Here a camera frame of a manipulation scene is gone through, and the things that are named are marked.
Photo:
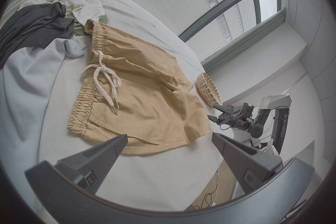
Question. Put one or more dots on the tan shorts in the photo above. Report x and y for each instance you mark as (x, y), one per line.
(147, 102)

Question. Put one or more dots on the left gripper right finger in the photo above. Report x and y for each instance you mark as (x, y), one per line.
(241, 162)

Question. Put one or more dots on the pale blue garment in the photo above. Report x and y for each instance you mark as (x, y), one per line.
(34, 73)

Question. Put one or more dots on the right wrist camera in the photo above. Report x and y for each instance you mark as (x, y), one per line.
(247, 108)

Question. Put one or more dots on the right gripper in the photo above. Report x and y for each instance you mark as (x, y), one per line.
(232, 119)

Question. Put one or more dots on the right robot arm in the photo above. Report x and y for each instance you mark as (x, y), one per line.
(279, 125)

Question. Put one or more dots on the green garment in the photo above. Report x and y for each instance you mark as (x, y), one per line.
(78, 31)

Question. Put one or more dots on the bed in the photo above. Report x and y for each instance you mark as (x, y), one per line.
(157, 178)

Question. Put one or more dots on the white garment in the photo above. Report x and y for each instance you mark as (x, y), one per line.
(89, 7)

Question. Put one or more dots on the round woven basket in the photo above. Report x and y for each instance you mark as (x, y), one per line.
(210, 91)

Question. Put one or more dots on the black garment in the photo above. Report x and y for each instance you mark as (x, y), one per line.
(34, 26)

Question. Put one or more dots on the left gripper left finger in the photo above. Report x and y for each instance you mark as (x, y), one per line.
(99, 162)

